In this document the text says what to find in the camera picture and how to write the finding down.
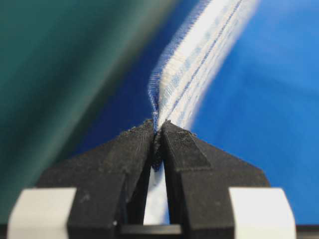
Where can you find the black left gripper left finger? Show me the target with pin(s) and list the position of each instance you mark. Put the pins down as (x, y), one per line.
(86, 196)

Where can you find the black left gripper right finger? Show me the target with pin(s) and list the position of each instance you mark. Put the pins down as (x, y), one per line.
(214, 195)

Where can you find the blue striped white towel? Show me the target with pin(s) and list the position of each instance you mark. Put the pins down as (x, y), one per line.
(182, 75)

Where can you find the blue table cloth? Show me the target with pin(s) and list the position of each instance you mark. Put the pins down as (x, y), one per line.
(263, 105)

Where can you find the green curtain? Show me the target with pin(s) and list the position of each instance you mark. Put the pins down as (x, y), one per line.
(59, 61)

